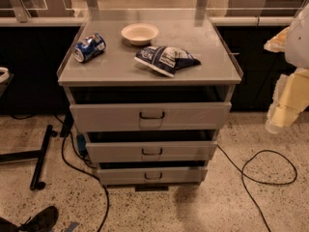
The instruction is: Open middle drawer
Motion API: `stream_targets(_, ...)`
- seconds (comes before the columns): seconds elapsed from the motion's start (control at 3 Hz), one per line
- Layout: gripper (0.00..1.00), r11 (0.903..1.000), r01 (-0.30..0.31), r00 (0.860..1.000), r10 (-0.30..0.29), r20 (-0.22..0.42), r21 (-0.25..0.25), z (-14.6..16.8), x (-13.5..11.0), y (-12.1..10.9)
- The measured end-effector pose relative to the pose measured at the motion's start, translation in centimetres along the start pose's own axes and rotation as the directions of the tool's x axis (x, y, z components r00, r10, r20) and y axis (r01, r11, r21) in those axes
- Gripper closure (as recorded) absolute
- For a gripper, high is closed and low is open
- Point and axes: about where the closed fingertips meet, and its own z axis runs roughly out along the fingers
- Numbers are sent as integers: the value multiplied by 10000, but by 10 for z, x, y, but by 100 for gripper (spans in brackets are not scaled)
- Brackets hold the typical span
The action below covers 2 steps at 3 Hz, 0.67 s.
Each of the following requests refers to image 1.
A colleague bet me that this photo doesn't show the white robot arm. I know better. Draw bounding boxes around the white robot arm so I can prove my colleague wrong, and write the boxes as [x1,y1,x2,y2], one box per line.
[264,5,309,133]

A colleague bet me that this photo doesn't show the black floor cable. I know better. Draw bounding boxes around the black floor cable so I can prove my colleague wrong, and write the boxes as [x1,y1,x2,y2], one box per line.
[54,114,110,232]
[217,144,298,232]

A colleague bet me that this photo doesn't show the grey drawer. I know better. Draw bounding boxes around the grey drawer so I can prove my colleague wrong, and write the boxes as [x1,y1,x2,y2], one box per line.
[70,102,231,132]
[86,141,216,162]
[98,166,207,186]

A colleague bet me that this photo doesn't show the blue chip bag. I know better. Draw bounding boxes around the blue chip bag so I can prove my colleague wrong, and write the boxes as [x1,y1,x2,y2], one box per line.
[134,46,201,77]

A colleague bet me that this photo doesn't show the white paper bowl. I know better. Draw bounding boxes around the white paper bowl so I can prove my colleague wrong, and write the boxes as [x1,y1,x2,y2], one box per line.
[122,23,159,46]

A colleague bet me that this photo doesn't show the black metal stand base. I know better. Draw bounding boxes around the black metal stand base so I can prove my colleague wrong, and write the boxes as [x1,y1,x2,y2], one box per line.
[0,125,57,191]

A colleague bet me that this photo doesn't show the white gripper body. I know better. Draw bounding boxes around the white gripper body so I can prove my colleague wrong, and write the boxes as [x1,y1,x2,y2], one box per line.
[265,68,309,134]

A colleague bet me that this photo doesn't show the grey bottom drawer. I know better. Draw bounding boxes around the grey bottom drawer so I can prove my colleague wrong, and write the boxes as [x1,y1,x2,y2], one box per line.
[98,166,207,186]

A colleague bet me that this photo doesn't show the grey top drawer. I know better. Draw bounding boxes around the grey top drawer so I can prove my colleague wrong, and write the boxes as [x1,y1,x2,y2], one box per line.
[70,102,231,132]

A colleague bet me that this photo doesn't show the blue crushed soda can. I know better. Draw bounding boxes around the blue crushed soda can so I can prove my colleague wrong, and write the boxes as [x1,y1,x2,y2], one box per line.
[73,33,106,63]

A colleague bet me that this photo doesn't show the black floor cable left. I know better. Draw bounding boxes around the black floor cable left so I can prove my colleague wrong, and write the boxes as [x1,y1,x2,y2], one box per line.
[54,114,110,232]

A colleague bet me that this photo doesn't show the grey drawer cabinet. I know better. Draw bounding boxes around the grey drawer cabinet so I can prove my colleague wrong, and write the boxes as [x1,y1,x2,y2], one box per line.
[59,9,242,188]

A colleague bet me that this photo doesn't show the black shoe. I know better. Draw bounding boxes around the black shoe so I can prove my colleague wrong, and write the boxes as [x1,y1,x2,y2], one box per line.
[0,206,59,232]

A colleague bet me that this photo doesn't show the blue box behind cabinet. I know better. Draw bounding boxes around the blue box behind cabinet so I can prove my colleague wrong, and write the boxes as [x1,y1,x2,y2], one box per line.
[76,134,87,156]

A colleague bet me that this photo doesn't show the black floor cable right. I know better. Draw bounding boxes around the black floor cable right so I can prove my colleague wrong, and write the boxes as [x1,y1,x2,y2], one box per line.
[217,144,298,232]

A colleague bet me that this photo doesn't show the white object at left edge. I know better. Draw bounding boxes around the white object at left edge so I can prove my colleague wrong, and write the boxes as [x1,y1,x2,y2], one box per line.
[0,67,10,83]

